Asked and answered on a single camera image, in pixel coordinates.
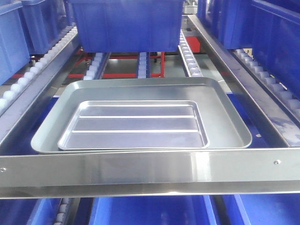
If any small ribbed silver tray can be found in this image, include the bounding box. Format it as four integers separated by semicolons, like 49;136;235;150
58;100;210;151

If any shelf roller track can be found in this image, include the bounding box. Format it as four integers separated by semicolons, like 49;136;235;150
178;31;203;77
136;52;150;78
83;52;111;80

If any large grey-green tray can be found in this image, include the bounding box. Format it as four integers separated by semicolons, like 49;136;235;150
31;77;252;154

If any blue bin lower shelf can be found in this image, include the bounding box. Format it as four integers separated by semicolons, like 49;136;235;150
89;195;218;225

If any shelf divider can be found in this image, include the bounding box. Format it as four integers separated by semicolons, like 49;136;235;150
0;32;80;155
187;15;300;147

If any blue crate right shelf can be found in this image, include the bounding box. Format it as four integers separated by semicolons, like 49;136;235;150
197;0;300;96

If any blue crate shelf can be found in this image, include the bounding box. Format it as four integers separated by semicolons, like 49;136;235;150
197;0;300;96
0;0;71;83

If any blue crate left shelf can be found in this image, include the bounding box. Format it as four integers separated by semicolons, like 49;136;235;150
0;0;71;83

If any blue crate centre back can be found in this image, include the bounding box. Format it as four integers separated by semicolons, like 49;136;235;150
70;0;183;53

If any red metal floor frame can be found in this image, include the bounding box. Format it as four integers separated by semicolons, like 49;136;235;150
11;35;201;79

